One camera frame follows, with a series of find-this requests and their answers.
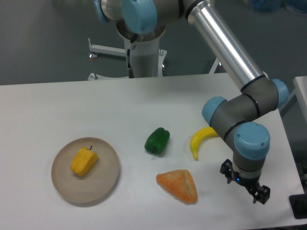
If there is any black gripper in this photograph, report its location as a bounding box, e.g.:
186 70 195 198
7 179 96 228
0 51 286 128
220 159 271 205

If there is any yellow toy pepper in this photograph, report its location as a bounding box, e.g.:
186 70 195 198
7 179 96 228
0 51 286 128
70 145 98 176

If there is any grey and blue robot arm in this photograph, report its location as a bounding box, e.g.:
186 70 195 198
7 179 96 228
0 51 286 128
94 0 289 204

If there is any green toy pepper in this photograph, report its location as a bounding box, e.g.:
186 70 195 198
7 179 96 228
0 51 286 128
144 127 170 155

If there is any beige round plate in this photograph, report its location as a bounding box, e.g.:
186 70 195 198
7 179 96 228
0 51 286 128
51 138 120 207

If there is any black device at edge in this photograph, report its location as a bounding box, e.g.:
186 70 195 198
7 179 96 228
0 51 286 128
289 194 307 219

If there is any orange toy bread wedge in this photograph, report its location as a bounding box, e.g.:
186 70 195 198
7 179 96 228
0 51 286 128
156 169 198 205

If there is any yellow toy banana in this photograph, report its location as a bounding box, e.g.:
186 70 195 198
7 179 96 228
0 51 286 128
189 126 219 161

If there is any white side table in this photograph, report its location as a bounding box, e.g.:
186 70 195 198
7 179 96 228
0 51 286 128
279 76 307 120

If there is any blue plastic bag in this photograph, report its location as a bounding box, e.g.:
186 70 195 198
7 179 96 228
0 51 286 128
246 0 307 16

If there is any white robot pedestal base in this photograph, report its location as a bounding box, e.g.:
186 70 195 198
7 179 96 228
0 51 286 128
87 20 227 81

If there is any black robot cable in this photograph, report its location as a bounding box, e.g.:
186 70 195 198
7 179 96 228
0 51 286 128
126 33 139 79

